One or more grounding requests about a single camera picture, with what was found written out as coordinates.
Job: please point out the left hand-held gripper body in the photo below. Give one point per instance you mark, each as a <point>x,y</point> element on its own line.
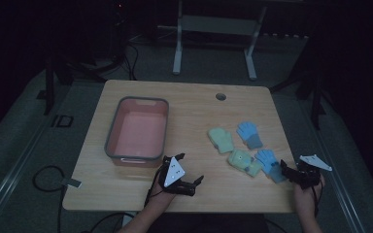
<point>174,171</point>

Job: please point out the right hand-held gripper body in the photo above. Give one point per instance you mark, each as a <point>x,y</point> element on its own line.
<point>307,176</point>

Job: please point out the blue knit glove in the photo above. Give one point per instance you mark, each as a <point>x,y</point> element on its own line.
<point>249,132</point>
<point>267,160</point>

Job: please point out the plain green mitten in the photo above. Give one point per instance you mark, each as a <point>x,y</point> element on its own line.
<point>221,139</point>

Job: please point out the pink bin with grey rim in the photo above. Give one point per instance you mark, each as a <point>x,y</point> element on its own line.
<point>141,132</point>

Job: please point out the green mitten with dots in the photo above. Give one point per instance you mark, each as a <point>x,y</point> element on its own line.
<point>241,160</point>

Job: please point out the person's right hand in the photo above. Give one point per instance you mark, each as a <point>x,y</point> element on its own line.
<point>307,200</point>

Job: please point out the person's left hand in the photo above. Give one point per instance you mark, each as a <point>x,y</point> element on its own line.
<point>160,199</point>

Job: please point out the person's dark clothing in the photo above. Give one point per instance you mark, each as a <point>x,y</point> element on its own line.
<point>207,224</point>

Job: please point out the black tripod stand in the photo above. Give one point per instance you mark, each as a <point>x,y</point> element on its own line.
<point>315,97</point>

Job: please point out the grey flat plug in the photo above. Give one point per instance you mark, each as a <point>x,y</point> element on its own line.
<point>72,183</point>

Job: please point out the black equipment stand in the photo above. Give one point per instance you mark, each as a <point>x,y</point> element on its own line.
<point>50,87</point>

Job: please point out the white desk frame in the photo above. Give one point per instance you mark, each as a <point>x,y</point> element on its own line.
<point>218,26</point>

